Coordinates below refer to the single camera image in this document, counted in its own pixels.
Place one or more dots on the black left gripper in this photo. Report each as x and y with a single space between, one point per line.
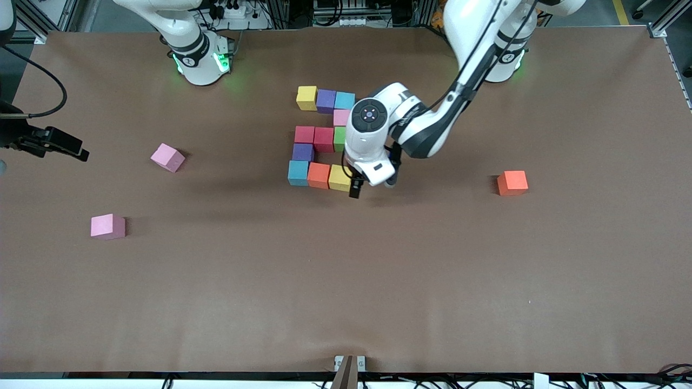
355 187

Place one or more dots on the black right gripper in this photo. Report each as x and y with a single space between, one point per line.
21 138

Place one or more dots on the yellow foam cube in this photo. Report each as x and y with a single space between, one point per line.
339 179
306 98

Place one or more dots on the orange foam cube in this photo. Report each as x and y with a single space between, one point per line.
512 183
319 176

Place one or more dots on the green foam cube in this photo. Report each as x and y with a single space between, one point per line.
339 139

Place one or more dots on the red foam cube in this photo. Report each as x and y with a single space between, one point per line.
323 140
304 135

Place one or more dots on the cyan foam cube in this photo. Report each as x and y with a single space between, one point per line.
298 173
344 100

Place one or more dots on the purple foam cube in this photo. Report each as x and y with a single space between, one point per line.
326 101
303 152

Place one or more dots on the pink foam cube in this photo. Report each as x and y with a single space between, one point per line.
340 118
167 158
107 227

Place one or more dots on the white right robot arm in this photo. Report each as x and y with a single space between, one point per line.
200 65

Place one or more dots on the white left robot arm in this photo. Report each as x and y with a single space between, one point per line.
421 119

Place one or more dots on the brown paper table cover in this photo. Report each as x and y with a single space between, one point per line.
378 302

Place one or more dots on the grey electronics box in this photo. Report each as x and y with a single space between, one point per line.
343 20

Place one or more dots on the pile of orange packets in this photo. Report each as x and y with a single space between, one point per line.
437 19

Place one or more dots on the white power strip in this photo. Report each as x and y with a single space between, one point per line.
254 22

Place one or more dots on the aluminium frame rail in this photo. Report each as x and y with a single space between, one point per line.
38 29
670 13

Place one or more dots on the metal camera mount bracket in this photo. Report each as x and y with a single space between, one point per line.
349 373

